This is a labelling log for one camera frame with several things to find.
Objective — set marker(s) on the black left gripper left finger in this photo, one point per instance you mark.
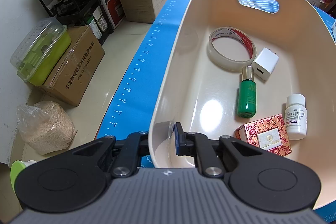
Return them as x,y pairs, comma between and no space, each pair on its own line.
129,154

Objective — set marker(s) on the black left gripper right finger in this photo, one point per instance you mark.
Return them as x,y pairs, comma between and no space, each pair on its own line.
202,149

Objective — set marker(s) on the green cosmetic bottle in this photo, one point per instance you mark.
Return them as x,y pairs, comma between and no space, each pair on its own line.
246,107

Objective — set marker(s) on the red patterned gift box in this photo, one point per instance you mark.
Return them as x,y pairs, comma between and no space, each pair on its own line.
268,133

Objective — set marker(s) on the clear adhesive tape roll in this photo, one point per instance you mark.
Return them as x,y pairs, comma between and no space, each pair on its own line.
231,49

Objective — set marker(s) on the white usb charger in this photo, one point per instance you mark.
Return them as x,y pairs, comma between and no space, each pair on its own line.
264,64

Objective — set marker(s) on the white medicine bottle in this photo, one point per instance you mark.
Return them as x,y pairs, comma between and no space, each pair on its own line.
296,117

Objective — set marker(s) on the beige plastic storage bin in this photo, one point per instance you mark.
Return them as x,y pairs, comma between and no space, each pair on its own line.
202,96

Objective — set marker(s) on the blue silicone table mat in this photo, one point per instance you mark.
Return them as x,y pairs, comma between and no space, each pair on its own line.
172,194

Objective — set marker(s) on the bag of grain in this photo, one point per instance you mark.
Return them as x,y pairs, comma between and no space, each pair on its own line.
45,127

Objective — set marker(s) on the brown printed cardboard box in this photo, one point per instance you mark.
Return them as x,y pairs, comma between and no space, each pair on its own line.
72,74

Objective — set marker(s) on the green lidded white cup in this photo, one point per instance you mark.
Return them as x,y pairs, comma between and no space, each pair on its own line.
16,169

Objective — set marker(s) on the green lidded plastic container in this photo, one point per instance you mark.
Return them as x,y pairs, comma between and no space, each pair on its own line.
40,50

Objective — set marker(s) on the blue white tissue box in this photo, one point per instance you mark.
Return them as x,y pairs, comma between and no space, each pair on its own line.
333,31

